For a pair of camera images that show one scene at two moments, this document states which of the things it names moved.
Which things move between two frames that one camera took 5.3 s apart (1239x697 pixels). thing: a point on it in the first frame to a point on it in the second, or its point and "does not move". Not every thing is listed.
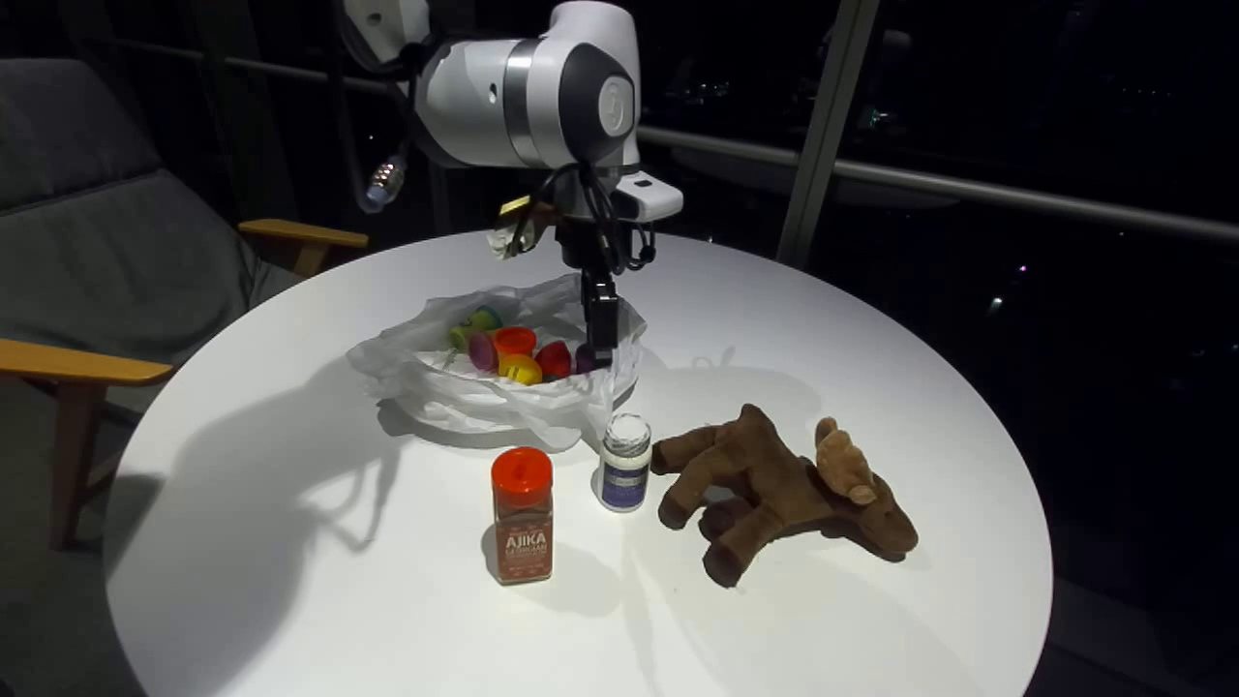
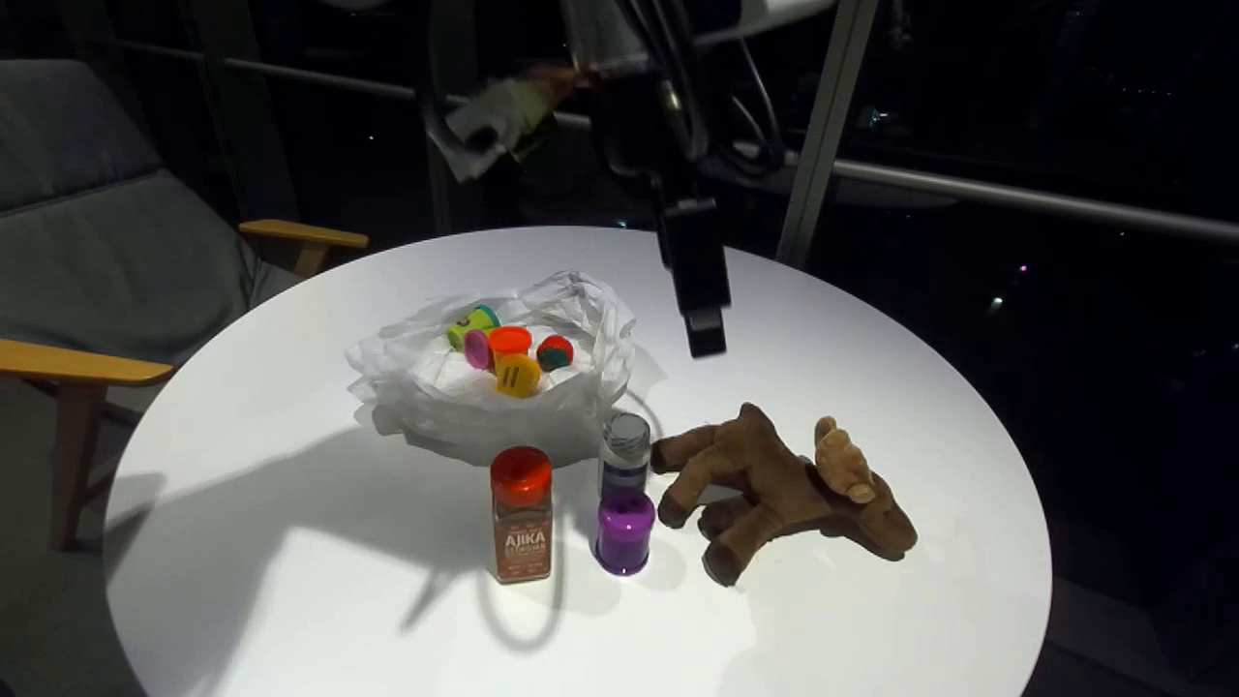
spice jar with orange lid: (526, 517) does not move
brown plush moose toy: (740, 480) does not move
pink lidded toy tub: (483, 352) does not move
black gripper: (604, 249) to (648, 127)
